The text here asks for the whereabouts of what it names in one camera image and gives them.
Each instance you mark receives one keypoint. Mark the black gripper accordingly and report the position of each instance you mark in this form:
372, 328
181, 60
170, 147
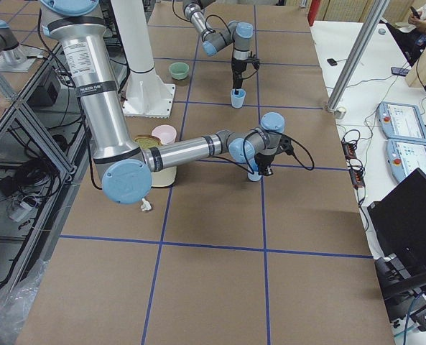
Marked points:
237, 68
262, 159

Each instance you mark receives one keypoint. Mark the light blue cup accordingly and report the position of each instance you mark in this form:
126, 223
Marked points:
253, 173
237, 101

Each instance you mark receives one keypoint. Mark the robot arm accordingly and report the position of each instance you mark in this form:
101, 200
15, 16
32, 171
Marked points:
124, 168
238, 34

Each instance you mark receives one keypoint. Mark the green bowl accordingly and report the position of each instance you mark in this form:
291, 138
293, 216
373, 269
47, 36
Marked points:
179, 70

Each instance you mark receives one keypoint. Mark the pink bowl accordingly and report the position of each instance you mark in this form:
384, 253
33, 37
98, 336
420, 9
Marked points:
165, 133

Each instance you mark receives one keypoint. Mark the orange power strip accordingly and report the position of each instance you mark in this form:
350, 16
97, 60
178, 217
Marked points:
355, 166

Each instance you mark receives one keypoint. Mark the white toaster plug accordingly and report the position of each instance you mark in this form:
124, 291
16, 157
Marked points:
145, 205

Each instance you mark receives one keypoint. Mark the white central pillar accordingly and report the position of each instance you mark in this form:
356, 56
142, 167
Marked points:
132, 26

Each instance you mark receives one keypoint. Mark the lower teach pendant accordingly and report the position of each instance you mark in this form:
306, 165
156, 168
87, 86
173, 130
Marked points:
405, 156

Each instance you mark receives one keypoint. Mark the teach pendant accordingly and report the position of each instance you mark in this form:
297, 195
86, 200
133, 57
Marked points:
405, 156
401, 121

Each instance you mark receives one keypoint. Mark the upper teach pendant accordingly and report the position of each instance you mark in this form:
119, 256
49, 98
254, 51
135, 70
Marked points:
401, 121

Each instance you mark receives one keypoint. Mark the black laptop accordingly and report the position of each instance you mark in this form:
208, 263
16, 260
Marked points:
399, 220

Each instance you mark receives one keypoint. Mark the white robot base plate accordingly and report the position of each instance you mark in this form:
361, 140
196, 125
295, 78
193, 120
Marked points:
149, 101

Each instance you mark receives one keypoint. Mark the aluminium frame post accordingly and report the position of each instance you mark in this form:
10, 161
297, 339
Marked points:
359, 46

